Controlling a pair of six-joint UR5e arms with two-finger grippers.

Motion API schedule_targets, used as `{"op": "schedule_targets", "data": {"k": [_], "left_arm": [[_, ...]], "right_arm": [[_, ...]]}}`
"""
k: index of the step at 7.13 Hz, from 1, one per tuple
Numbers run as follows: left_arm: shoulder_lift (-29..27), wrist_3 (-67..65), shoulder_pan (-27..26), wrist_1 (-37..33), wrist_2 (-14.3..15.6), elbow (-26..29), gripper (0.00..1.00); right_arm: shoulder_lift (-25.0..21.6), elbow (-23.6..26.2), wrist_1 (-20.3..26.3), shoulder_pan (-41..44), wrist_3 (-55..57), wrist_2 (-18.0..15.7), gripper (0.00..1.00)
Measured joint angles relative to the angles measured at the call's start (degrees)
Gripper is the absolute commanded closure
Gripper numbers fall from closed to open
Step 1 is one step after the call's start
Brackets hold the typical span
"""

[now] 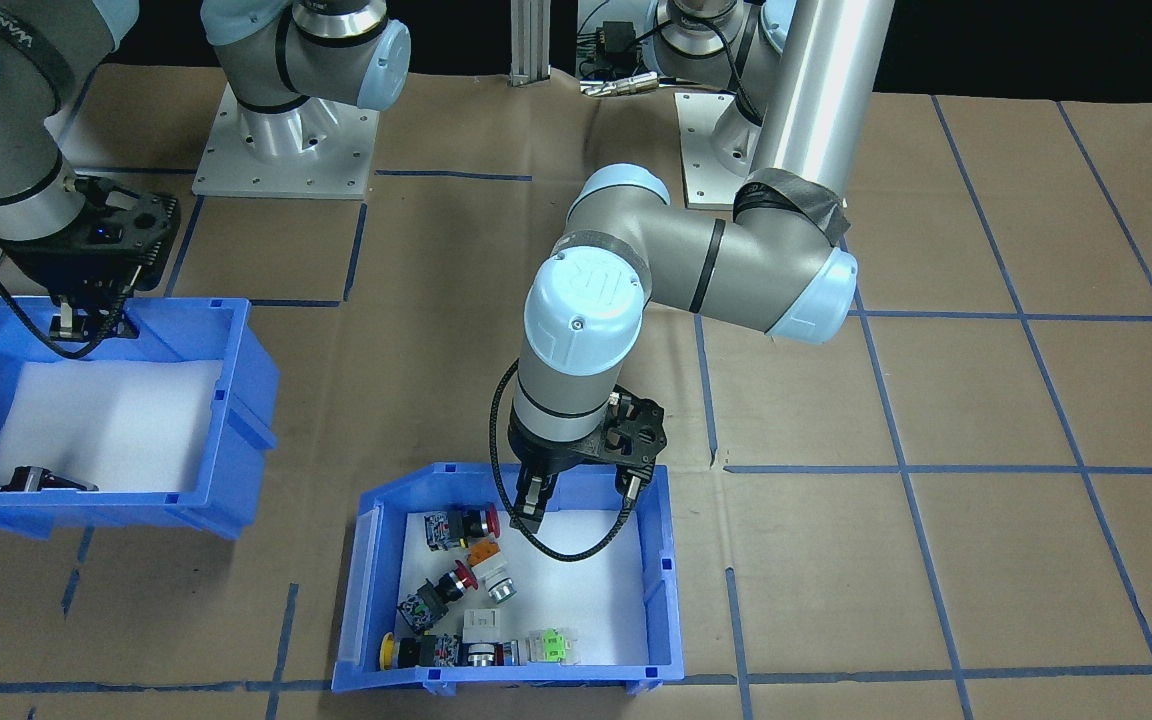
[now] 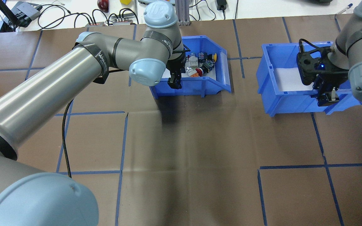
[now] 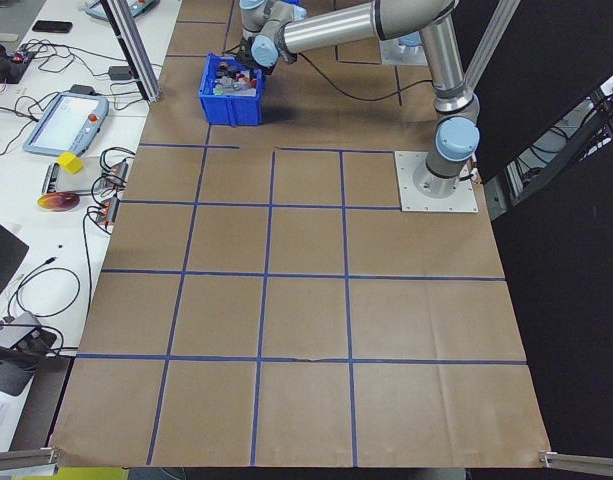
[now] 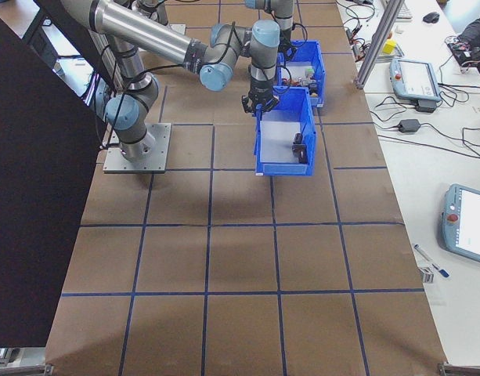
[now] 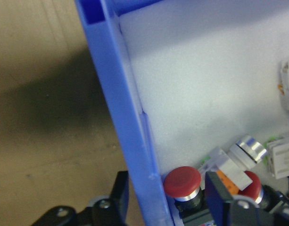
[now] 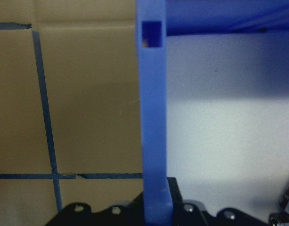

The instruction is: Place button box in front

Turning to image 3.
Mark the blue bin with many buttons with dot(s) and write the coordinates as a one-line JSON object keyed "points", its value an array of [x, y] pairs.
{"points": [[231, 112]]}

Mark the black push button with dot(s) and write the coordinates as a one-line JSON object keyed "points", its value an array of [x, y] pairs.
{"points": [[230, 72]]}

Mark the orange capped black button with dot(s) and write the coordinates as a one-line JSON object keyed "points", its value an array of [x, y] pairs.
{"points": [[219, 65]]}

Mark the grey push button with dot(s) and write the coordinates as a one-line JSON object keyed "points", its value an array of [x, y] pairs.
{"points": [[227, 85]]}

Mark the grey metal parts box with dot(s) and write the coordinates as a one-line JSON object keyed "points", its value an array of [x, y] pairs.
{"points": [[50, 180]]}

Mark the dark grey computer box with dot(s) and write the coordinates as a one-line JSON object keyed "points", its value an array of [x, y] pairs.
{"points": [[3, 377]]}

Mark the light blue teach pendant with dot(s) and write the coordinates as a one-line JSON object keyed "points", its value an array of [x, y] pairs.
{"points": [[66, 122], [146, 6]]}

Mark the black power adapter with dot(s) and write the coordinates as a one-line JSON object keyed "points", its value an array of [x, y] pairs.
{"points": [[120, 73]]}

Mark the dark grey power adapter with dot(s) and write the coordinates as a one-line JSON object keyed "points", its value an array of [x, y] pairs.
{"points": [[83, 90]]}

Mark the black smartphone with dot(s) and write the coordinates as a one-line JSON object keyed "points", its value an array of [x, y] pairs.
{"points": [[52, 26]]}

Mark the yellow cube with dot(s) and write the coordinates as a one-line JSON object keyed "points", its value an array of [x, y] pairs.
{"points": [[70, 163]]}

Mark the red yellow disc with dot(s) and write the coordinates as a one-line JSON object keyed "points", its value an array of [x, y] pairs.
{"points": [[58, 202]]}

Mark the slanted aluminium bar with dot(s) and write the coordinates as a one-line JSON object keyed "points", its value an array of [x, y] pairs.
{"points": [[491, 40]]}

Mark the grey usb hub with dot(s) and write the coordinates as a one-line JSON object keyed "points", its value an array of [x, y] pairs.
{"points": [[13, 332]]}

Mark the yellow flat object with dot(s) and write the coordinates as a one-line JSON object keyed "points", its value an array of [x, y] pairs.
{"points": [[91, 474]]}

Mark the aluminium extrusion post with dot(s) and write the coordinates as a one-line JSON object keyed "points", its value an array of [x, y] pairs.
{"points": [[145, 70]]}

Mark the white square base plate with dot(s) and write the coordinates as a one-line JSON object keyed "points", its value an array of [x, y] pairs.
{"points": [[411, 200], [388, 54]]}

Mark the metal V-shaped frame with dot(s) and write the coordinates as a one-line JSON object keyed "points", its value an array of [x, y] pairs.
{"points": [[518, 180]]}

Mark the black frame cover cloth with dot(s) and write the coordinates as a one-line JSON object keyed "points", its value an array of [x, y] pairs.
{"points": [[561, 325]]}

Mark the aluminium rail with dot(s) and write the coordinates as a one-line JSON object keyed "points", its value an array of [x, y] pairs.
{"points": [[586, 464], [21, 457]]}

